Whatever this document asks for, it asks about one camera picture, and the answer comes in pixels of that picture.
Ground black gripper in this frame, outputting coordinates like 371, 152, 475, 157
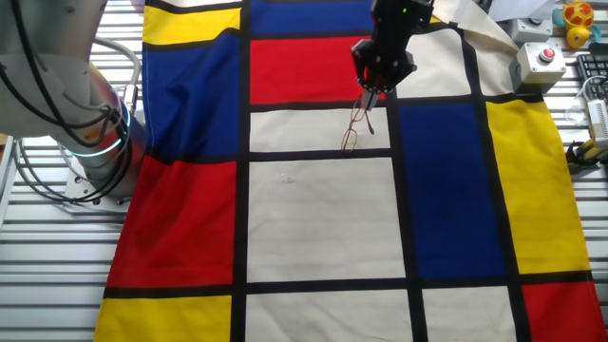
350, 0, 434, 111

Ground yellow turtle toy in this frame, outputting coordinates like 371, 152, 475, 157
552, 0, 602, 49

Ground grey emergency stop box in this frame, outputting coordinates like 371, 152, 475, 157
508, 42, 568, 95

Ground grey robot hose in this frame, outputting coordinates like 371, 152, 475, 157
92, 36, 143, 115

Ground black keyboard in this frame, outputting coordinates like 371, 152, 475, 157
576, 53, 608, 99

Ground brown thin-framed glasses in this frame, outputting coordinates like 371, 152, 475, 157
339, 97, 376, 155

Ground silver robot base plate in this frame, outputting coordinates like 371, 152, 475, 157
63, 168, 132, 216

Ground grey switch box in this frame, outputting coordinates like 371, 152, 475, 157
507, 16, 555, 47

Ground small silver ribbed camera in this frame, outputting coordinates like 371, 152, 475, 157
587, 98, 608, 148

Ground yellow black clamp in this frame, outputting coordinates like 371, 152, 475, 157
564, 137, 608, 167

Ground colour block tablecloth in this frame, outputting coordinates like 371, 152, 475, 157
93, 0, 608, 342

